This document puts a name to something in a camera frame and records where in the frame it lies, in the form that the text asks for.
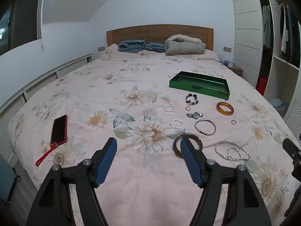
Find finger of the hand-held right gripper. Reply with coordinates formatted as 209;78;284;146
282;138;301;162

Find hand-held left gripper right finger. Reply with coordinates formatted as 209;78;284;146
180;137;273;226

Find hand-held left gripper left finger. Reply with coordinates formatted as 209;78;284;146
26;137;117;226

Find dark brown bangle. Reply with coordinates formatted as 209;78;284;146
173;133;203;158

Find large thin silver bangle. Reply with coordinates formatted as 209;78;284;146
194;119;216;136

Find long crystal chain bracelet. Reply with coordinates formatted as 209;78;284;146
215;141;251;162

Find short crystal chain bracelet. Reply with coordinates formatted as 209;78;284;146
227;147;243;162

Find green metal tray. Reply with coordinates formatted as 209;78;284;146
169;71;230;101

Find person's blue clothing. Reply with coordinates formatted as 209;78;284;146
284;188;301;218

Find light blue cloth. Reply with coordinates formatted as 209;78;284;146
268;98;288;117

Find phone with red case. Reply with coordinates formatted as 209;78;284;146
51;115;68;147

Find amber bangle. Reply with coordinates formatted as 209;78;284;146
216;101;234;116

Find bed with floral sheet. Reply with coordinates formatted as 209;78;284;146
5;44;301;226

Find red container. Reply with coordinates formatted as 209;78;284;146
257;76;269;95

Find wooden nightstand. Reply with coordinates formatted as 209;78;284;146
228;65;243;77

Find blue suitcase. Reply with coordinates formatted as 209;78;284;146
0;157;21;204

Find white slatted low cabinet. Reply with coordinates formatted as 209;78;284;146
0;53;93;160

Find dark hanging clothes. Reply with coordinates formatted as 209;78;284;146
287;5;301;63

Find striped white hanging garment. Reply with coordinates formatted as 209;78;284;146
280;3;289;55

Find grey fur-trimmed jacket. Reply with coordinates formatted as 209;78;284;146
164;34;207;56

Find large blue folded blanket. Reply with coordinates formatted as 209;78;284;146
118;39;148;53

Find small blue folded blanket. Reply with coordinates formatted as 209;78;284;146
146;42;165;53

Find grey hanging garment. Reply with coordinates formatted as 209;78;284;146
262;5;272;49

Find wooden headboard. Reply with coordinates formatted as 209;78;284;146
106;24;214;51

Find white wardrobe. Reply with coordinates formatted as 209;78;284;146
229;0;301;132

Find window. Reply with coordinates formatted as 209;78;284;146
0;0;46;56

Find black and white beaded bracelet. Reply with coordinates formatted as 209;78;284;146
185;94;199;106

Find red phone strap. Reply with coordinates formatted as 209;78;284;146
35;142;58;166

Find dark cable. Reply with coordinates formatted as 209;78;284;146
198;57;221;63

